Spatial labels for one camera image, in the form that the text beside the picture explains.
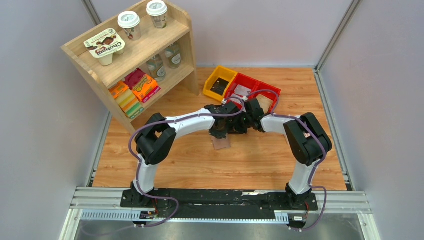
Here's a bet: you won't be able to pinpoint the Chobani yogurt cup pack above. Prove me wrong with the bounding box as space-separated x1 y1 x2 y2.
84 28 126 66

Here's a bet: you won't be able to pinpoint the magenta snack box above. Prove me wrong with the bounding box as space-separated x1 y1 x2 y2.
124 68 161 100

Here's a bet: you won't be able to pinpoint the right paper coffee cup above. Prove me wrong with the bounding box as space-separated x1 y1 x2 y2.
146 0 168 29

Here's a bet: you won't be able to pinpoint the right glass jar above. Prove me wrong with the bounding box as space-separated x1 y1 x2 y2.
164 42 182 69

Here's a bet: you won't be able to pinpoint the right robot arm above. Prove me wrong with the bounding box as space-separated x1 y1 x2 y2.
244 98 333 210

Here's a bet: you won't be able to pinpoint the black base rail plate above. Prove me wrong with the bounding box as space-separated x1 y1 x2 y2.
120 187 318 220

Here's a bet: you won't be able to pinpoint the red plastic bin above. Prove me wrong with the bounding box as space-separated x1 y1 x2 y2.
250 81 281 113
221 73 260 104

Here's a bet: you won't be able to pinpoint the paper coffee cup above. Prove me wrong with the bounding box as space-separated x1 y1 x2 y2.
117 11 142 41
146 0 168 29

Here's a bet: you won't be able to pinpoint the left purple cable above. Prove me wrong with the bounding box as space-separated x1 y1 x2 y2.
128 96 246 229

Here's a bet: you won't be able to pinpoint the orange snack box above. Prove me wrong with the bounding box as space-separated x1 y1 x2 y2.
131 74 160 103

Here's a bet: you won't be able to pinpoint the beige card holder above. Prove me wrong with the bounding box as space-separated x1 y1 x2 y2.
211 136 231 151

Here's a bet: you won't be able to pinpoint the left paper coffee cup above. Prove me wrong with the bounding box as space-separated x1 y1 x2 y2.
117 11 142 41

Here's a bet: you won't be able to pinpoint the tan cards in bin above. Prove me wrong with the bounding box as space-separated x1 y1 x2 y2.
256 94 274 113

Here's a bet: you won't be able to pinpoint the right red plastic bin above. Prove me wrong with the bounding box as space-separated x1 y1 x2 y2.
250 81 281 113

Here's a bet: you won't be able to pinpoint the middle red plastic bin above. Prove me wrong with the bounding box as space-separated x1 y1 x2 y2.
221 73 260 104

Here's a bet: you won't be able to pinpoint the black cards in bin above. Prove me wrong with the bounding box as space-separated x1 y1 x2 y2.
210 77 229 96

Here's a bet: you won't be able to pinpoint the glass jar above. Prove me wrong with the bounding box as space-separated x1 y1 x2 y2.
164 42 182 69
146 54 166 82

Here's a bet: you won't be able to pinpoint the colourful sponge stack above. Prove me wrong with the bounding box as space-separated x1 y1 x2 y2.
109 81 144 119

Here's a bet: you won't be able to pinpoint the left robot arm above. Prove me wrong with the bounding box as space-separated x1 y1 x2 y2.
128 101 245 208

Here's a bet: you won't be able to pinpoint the wooden shelf unit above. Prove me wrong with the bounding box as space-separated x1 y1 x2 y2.
61 0 200 134

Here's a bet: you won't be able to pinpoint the yellow plastic bin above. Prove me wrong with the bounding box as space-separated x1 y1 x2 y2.
202 65 238 102

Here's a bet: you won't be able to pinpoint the left glass jar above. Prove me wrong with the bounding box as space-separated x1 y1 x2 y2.
146 54 166 82

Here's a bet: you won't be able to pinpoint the white cards in bin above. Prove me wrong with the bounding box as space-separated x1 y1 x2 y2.
231 85 252 99

